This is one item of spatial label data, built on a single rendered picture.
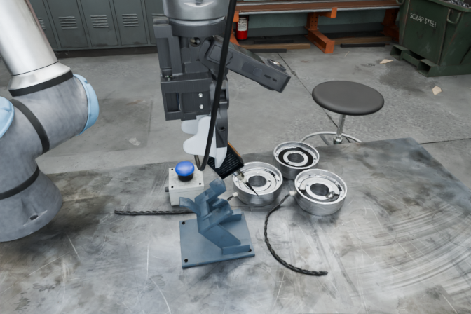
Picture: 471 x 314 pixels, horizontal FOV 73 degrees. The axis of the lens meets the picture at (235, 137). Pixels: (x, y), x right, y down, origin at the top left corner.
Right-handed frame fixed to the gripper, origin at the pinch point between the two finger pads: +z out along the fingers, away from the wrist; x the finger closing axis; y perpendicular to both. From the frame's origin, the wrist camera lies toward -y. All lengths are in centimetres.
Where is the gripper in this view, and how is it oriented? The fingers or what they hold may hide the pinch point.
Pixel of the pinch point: (220, 153)
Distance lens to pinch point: 48.8
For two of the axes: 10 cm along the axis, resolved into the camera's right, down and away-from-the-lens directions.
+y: -9.8, 1.1, -1.5
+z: 0.0, 8.3, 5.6
